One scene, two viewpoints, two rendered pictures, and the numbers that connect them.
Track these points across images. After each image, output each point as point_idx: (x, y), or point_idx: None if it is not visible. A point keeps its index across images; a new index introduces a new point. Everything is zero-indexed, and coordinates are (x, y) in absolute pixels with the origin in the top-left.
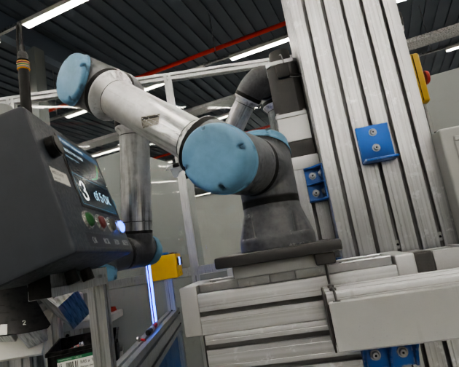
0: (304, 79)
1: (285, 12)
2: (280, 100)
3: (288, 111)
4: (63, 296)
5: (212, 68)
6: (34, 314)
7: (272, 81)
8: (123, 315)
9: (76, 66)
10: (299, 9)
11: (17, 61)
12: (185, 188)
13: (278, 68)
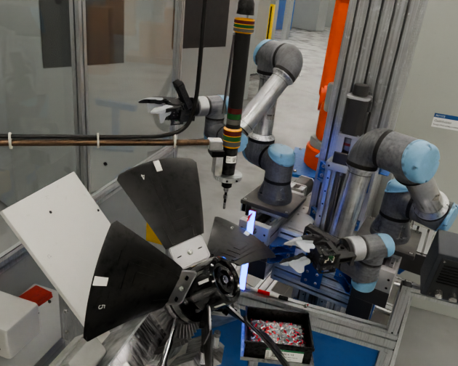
0: (381, 121)
1: (360, 41)
2: (362, 126)
3: (361, 133)
4: (236, 307)
5: None
6: (263, 334)
7: (363, 111)
8: (25, 290)
9: (436, 160)
10: (400, 77)
11: (252, 22)
12: (86, 107)
13: (371, 105)
